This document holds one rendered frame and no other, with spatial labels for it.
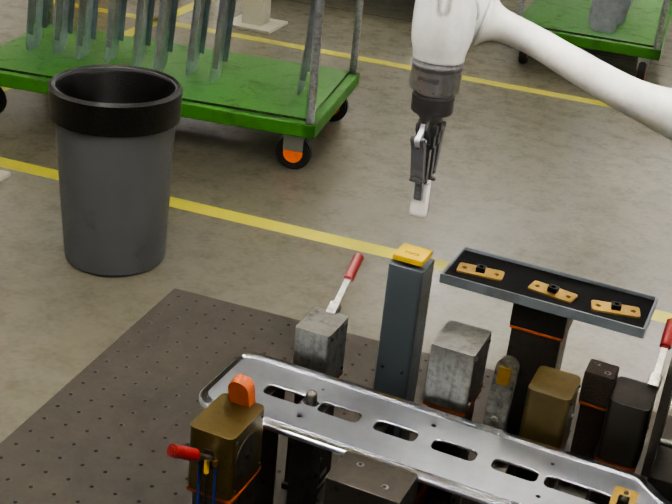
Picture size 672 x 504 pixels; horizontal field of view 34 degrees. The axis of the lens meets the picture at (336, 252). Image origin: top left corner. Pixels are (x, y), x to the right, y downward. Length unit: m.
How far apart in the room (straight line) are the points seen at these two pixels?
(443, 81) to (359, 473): 0.68
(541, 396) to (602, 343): 2.49
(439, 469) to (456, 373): 0.19
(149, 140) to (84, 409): 1.96
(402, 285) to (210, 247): 2.67
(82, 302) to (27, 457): 2.02
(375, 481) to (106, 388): 0.93
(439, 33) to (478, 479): 0.73
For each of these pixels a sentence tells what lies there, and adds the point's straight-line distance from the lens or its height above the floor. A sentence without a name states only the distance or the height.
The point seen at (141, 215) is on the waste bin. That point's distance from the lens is 4.32.
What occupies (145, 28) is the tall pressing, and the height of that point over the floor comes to 0.47.
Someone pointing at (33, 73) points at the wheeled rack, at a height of 0.29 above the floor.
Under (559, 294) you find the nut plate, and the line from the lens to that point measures 2.00.
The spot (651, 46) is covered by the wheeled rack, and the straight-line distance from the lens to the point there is 7.74.
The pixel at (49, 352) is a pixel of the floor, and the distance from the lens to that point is 3.94.
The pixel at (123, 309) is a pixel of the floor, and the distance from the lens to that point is 4.20.
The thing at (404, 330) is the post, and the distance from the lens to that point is 2.11.
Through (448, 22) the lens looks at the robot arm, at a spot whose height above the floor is 1.61.
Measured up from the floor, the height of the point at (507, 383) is 1.07.
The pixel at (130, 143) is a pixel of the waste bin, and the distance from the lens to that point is 4.17.
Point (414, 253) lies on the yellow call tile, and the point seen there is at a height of 1.16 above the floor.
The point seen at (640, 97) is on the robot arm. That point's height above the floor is 1.52.
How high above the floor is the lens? 2.04
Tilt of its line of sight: 26 degrees down
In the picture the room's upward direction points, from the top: 6 degrees clockwise
